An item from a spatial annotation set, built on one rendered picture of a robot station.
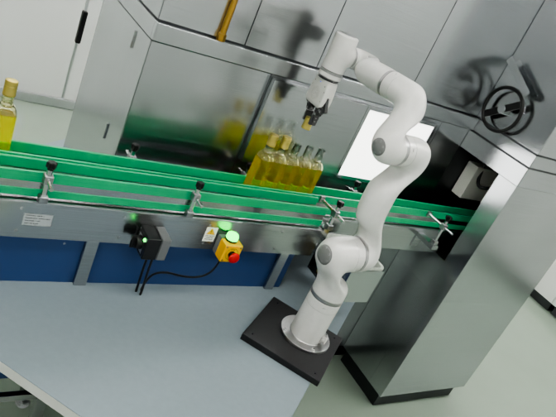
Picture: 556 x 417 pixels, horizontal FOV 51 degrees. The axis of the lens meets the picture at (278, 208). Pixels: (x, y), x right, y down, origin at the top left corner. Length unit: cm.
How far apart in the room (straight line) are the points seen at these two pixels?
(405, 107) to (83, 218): 101
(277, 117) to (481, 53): 101
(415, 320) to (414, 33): 141
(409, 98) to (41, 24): 366
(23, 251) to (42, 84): 338
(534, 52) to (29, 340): 228
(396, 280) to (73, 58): 321
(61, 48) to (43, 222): 338
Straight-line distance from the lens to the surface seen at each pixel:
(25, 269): 195
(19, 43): 505
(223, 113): 216
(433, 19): 251
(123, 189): 184
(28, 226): 183
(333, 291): 197
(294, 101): 224
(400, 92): 184
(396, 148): 176
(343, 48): 206
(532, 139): 277
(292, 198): 222
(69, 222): 184
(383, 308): 323
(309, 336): 208
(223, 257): 202
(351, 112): 241
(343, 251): 187
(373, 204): 185
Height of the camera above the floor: 196
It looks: 24 degrees down
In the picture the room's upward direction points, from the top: 25 degrees clockwise
